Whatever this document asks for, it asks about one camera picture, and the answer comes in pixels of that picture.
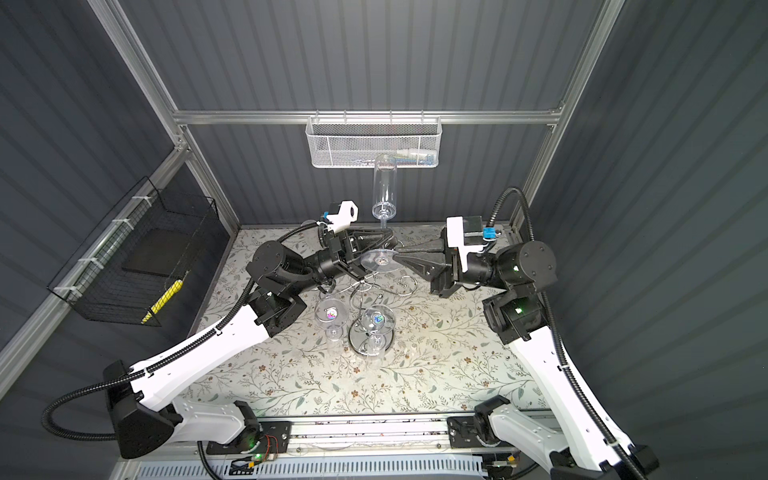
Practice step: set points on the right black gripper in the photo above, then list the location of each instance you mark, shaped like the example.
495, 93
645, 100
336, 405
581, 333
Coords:
444, 277

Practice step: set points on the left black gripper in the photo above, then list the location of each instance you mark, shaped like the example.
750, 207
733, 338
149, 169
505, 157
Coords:
346, 255

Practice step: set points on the glass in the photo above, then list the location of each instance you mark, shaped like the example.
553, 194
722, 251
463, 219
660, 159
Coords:
381, 258
378, 322
332, 316

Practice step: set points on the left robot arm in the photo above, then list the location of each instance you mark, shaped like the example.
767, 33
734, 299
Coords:
270, 304

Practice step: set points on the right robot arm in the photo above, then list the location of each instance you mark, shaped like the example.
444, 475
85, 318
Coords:
521, 316

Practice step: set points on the chrome wine glass rack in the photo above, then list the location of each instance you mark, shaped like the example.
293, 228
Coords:
375, 288

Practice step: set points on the items in white basket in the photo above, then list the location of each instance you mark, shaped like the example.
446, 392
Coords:
404, 158

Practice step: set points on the floral table mat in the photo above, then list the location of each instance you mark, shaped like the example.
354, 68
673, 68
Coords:
444, 358

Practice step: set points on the black pad in basket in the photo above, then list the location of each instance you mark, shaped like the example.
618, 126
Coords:
161, 252

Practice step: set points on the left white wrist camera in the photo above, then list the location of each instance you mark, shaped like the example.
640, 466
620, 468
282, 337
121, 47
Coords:
341, 216

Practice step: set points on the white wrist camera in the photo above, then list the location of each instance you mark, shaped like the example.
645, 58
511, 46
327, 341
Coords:
469, 235
341, 216

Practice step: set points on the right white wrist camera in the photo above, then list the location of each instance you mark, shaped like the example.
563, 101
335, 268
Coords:
469, 235

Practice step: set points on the white wire mesh basket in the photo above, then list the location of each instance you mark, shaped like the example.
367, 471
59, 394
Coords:
333, 144

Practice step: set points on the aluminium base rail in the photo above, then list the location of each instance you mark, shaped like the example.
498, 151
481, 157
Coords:
372, 435

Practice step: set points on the black wire mesh basket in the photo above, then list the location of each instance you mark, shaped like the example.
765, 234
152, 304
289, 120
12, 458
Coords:
98, 289

